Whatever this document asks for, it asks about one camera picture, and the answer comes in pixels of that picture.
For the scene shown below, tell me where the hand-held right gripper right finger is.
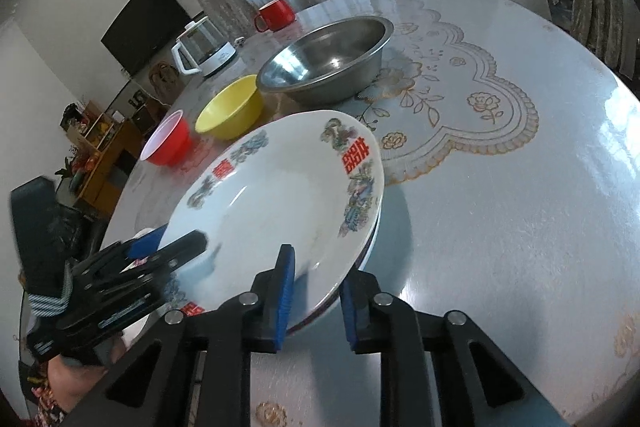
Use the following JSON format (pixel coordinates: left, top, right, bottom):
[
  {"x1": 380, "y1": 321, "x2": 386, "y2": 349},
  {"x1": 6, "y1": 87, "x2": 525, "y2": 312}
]
[{"x1": 340, "y1": 269, "x2": 571, "y2": 427}]

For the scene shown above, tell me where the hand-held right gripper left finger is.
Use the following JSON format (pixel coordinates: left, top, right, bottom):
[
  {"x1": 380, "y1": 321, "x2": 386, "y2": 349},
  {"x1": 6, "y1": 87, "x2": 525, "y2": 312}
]
[{"x1": 65, "y1": 244, "x2": 301, "y2": 427}]

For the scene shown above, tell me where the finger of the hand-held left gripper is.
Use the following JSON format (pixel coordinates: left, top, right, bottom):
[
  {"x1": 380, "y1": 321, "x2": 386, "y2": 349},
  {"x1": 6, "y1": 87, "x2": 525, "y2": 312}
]
[
  {"x1": 75, "y1": 231, "x2": 208, "y2": 308},
  {"x1": 75, "y1": 227, "x2": 166, "y2": 279}
]

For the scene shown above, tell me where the white floral patterned plate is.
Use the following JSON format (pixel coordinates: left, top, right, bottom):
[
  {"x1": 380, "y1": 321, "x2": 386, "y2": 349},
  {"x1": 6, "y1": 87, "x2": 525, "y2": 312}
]
[{"x1": 162, "y1": 109, "x2": 386, "y2": 333}]

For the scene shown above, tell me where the red plastic bowl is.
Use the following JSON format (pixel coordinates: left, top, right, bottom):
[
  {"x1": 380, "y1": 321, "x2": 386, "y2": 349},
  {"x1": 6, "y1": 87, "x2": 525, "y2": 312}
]
[{"x1": 140, "y1": 109, "x2": 192, "y2": 166}]

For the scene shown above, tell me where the yellow plastic bowl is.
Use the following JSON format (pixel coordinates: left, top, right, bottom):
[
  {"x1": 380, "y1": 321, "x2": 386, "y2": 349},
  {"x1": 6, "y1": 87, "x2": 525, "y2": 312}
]
[{"x1": 195, "y1": 74, "x2": 264, "y2": 140}]

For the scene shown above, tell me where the stainless steel basin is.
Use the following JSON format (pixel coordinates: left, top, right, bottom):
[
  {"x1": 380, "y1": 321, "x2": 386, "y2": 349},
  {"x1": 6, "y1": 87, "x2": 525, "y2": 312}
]
[{"x1": 256, "y1": 16, "x2": 396, "y2": 106}]

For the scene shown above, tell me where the person's left hand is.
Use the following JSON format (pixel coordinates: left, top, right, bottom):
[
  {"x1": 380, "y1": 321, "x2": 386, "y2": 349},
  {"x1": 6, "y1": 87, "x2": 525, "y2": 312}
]
[{"x1": 45, "y1": 354, "x2": 108, "y2": 408}]

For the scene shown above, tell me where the black leather sofa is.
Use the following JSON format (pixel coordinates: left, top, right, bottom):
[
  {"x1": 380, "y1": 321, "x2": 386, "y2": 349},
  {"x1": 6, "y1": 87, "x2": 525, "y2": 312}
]
[{"x1": 55, "y1": 202, "x2": 116, "y2": 258}]

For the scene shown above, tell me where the wooden cabinet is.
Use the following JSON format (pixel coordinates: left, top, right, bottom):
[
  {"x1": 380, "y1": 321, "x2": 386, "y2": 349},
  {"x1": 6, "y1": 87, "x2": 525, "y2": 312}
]
[{"x1": 70, "y1": 117, "x2": 151, "y2": 212}]

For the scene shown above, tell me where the small wooden shelf rack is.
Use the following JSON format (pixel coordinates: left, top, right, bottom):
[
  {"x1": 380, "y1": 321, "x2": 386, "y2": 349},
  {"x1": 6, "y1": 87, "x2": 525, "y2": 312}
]
[{"x1": 62, "y1": 99, "x2": 126, "y2": 148}]

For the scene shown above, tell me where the wooden chair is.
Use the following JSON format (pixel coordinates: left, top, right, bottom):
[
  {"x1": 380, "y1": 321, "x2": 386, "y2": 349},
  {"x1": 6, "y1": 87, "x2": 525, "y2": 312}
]
[{"x1": 150, "y1": 62, "x2": 181, "y2": 102}]

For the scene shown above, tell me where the white glass electric kettle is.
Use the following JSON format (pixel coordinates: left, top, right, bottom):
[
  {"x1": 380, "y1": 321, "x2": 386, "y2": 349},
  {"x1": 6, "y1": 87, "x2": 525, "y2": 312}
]
[{"x1": 171, "y1": 16, "x2": 238, "y2": 78}]

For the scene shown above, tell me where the black flat television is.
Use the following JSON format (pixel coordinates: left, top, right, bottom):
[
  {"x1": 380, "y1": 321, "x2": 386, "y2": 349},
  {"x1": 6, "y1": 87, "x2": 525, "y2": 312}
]
[{"x1": 100, "y1": 0, "x2": 192, "y2": 75}]

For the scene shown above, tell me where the red mug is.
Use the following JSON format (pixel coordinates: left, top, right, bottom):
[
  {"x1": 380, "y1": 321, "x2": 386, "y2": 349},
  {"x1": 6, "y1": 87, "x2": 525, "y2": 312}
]
[{"x1": 252, "y1": 0, "x2": 297, "y2": 32}]

